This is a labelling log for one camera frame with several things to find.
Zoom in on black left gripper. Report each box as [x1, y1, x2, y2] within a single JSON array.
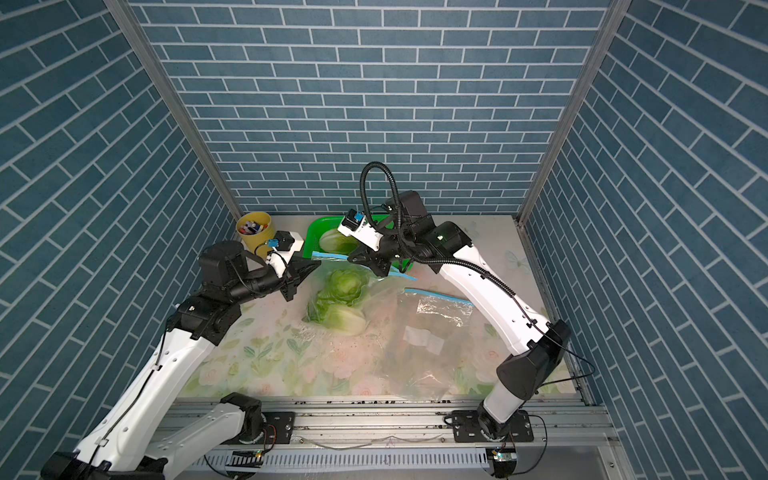
[[226, 256, 320, 305]]

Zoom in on clear zipper bag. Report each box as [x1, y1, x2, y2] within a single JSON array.
[[377, 289, 508, 400], [302, 252, 416, 336]]

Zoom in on chinese cabbage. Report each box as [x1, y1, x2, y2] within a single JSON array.
[[317, 269, 369, 306], [318, 229, 358, 255], [304, 300, 368, 336]]

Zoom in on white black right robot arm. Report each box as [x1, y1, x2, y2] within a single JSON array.
[[338, 191, 571, 440]]

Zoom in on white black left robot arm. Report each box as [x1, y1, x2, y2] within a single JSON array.
[[41, 231, 320, 479]]

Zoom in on green plastic basket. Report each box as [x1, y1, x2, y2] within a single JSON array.
[[302, 210, 411, 278]]

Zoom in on yellow pen cup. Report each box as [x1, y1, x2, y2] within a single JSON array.
[[236, 212, 276, 253]]

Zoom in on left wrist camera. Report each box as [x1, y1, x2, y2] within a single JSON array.
[[266, 230, 304, 263]]

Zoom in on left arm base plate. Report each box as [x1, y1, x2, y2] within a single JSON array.
[[225, 411, 296, 448]]

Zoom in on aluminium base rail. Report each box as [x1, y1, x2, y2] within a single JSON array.
[[180, 395, 634, 479]]

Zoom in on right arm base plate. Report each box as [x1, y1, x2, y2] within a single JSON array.
[[443, 410, 534, 443]]

